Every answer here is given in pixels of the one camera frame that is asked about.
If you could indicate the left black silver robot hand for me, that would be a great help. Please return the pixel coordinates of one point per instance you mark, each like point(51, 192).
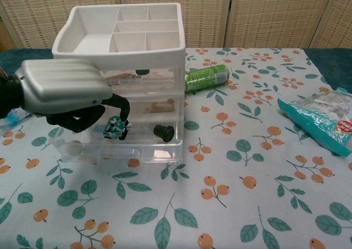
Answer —
point(60, 84)

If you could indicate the white plastic drawer organizer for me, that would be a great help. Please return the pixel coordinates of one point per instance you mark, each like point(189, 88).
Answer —
point(123, 59)

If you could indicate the small green patterned packet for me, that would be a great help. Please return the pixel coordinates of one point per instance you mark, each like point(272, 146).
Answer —
point(114, 126)

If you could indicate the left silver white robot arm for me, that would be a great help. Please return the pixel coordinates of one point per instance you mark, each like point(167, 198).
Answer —
point(8, 95)

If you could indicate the clear plastic water bottle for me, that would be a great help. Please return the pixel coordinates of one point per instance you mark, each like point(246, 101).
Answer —
point(11, 119)

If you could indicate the small black part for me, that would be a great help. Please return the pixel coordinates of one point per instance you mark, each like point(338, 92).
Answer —
point(142, 72)

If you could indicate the black rubber plug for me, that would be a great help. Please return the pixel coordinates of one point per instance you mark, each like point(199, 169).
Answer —
point(163, 133)

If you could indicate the green drink can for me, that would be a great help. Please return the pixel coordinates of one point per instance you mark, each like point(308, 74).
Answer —
point(207, 77)

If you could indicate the floral fruit print tablecloth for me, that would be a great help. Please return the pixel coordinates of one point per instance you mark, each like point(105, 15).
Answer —
point(176, 205)

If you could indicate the woven bamboo folding screen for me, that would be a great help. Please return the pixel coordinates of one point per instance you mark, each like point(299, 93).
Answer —
point(247, 12)

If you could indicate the teal clear snack bag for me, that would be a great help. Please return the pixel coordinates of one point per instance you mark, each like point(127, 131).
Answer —
point(316, 119)

